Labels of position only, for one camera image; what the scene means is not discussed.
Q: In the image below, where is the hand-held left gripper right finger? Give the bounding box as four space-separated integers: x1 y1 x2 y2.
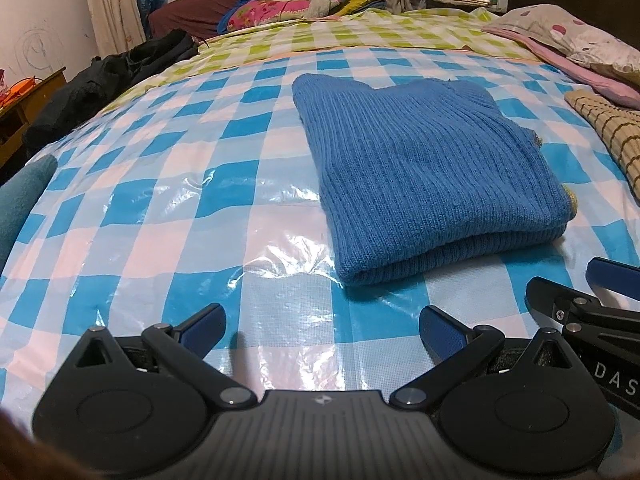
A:
390 305 576 413

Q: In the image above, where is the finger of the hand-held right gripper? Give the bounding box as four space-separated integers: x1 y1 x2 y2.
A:
526 276 640 335
586 256 640 308

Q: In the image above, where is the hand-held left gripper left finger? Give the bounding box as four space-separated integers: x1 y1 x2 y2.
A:
75 303 258 413

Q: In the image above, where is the blue knitted sweater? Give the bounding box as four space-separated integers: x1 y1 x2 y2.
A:
291 73 579 288

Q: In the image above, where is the blue checked plastic bed cover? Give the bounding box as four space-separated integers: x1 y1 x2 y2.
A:
0 45 640 411

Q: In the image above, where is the beige checked cloth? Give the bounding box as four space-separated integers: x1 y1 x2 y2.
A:
564 89 640 193

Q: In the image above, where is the pink cloth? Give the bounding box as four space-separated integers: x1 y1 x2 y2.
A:
482 27 640 111

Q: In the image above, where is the teal cushion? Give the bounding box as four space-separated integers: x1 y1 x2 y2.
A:
0 154 58 268

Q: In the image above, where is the white polka dot pillow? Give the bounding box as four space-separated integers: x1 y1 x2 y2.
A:
492 4 640 75

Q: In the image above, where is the black jacket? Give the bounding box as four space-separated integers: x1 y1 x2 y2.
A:
24 29 200 153

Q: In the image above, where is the wooden cabinet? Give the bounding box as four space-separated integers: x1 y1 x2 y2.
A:
0 66 67 171

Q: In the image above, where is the green checked bed sheet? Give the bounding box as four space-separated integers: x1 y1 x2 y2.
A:
97 7 546 111

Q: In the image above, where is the pink floral quilt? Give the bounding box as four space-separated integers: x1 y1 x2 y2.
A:
226 0 351 33

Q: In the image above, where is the blue plastic bag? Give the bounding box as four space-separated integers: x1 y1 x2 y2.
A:
135 0 166 36

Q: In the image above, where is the yellow cloth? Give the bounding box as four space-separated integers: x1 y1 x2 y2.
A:
340 0 388 15

